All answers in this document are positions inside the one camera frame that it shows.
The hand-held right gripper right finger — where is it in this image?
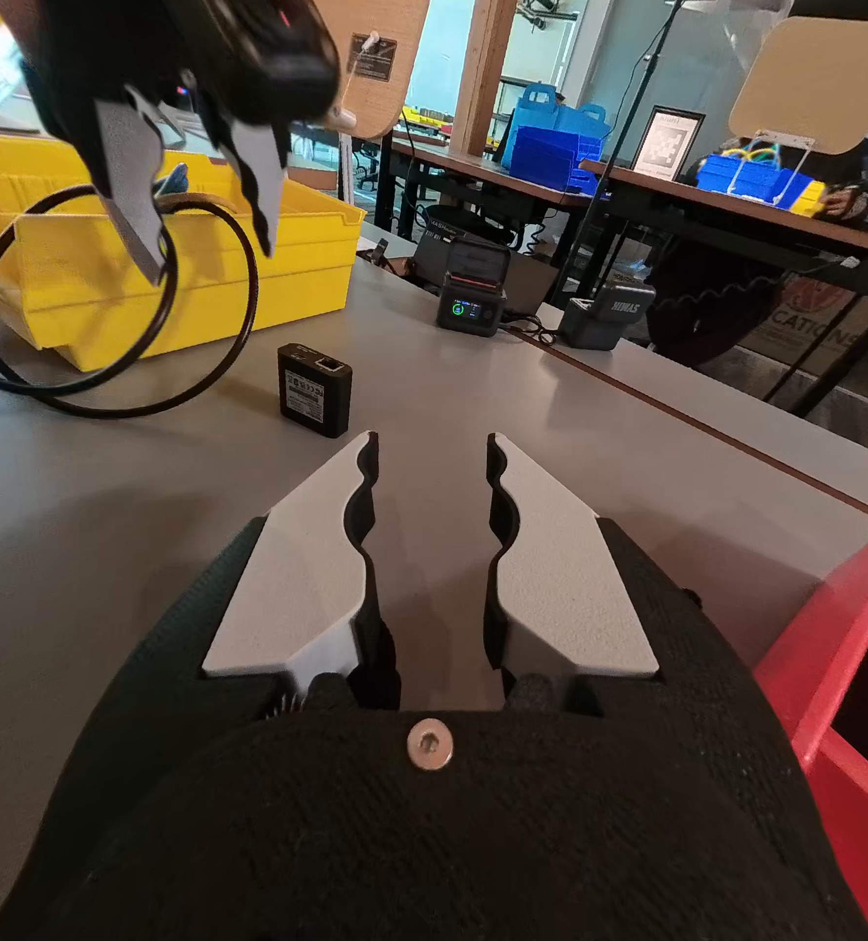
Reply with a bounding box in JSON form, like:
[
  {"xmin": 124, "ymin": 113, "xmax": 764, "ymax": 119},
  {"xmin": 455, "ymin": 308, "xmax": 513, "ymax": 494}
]
[{"xmin": 483, "ymin": 432, "xmax": 661, "ymax": 703}]

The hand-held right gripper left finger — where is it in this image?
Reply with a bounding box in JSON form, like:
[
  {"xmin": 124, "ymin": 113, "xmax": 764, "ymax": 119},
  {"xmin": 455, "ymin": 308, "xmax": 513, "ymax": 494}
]
[{"xmin": 201, "ymin": 431, "xmax": 399, "ymax": 710}]

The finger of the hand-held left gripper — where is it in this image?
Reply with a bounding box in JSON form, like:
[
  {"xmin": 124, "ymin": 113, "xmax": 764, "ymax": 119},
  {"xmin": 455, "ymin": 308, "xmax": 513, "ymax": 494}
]
[
  {"xmin": 94, "ymin": 85, "xmax": 179, "ymax": 288},
  {"xmin": 219, "ymin": 120, "xmax": 291, "ymax": 258}
]

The large yellow plastic bin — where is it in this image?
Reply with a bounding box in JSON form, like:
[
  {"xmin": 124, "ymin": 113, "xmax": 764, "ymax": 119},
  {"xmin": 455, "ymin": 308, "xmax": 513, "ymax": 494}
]
[{"xmin": 0, "ymin": 131, "xmax": 368, "ymax": 373}]

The black ethernet cable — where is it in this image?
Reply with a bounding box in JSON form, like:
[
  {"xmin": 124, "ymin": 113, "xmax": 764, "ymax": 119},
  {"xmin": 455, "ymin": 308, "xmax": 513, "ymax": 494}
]
[{"xmin": 0, "ymin": 184, "xmax": 260, "ymax": 421}]

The black ethernet splitter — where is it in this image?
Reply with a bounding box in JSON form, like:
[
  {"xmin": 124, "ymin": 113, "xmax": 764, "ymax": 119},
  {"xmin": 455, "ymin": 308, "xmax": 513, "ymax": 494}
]
[{"xmin": 276, "ymin": 342, "xmax": 354, "ymax": 440}]

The red plastic bin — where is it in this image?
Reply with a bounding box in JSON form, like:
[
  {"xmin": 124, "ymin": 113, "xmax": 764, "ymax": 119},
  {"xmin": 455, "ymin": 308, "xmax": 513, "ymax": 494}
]
[{"xmin": 753, "ymin": 507, "xmax": 868, "ymax": 941}]

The plywood chair back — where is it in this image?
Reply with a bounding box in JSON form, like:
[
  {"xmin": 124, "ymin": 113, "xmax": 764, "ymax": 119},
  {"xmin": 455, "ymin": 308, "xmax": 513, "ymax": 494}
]
[{"xmin": 315, "ymin": 0, "xmax": 432, "ymax": 142}]

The black storage case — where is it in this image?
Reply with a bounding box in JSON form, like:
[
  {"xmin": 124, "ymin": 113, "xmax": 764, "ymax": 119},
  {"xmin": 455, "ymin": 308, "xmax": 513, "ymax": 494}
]
[{"xmin": 410, "ymin": 223, "xmax": 561, "ymax": 316}]

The wooden edged desk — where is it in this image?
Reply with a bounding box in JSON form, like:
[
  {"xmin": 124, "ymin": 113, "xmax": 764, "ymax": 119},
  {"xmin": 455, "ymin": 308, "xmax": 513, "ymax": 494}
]
[
  {"xmin": 388, "ymin": 136, "xmax": 605, "ymax": 254},
  {"xmin": 579, "ymin": 156, "xmax": 868, "ymax": 420}
]

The black device with screen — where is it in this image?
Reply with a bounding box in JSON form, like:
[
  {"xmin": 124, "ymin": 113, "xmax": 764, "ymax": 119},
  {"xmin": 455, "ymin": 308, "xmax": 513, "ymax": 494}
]
[{"xmin": 435, "ymin": 272, "xmax": 509, "ymax": 338}]

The dark grey device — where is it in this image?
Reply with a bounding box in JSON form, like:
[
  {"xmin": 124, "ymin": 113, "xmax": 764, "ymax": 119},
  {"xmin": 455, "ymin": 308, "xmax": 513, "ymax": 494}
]
[{"xmin": 556, "ymin": 279, "xmax": 657, "ymax": 352}]

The blue plastic bin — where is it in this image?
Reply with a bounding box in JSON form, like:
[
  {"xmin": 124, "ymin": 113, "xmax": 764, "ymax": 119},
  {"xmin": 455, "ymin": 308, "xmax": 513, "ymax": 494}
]
[
  {"xmin": 696, "ymin": 152, "xmax": 810, "ymax": 214},
  {"xmin": 500, "ymin": 82, "xmax": 613, "ymax": 197}
]

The printed cardboard box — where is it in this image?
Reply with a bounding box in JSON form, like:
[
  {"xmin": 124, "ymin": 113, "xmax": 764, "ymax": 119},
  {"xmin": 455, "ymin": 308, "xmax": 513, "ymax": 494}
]
[{"xmin": 739, "ymin": 273, "xmax": 868, "ymax": 370}]

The black light stand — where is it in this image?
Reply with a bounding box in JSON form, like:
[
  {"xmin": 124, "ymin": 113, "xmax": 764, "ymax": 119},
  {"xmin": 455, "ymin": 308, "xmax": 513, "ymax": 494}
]
[{"xmin": 549, "ymin": 0, "xmax": 688, "ymax": 306}]

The framed picture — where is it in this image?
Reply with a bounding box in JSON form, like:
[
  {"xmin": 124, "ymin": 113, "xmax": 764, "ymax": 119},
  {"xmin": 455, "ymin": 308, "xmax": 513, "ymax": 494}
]
[{"xmin": 630, "ymin": 105, "xmax": 707, "ymax": 182}]

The clear acrylic stand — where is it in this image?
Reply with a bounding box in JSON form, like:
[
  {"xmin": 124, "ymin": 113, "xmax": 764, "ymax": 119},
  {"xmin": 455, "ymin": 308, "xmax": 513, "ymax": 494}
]
[{"xmin": 726, "ymin": 127, "xmax": 818, "ymax": 208}]

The wooden post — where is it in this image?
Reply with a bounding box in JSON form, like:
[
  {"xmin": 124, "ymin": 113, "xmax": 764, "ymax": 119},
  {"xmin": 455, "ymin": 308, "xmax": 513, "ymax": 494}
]
[{"xmin": 447, "ymin": 0, "xmax": 521, "ymax": 157}]

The black power cable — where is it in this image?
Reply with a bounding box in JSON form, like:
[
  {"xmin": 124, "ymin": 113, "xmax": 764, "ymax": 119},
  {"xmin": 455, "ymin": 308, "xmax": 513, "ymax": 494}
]
[{"xmin": 502, "ymin": 311, "xmax": 561, "ymax": 348}]

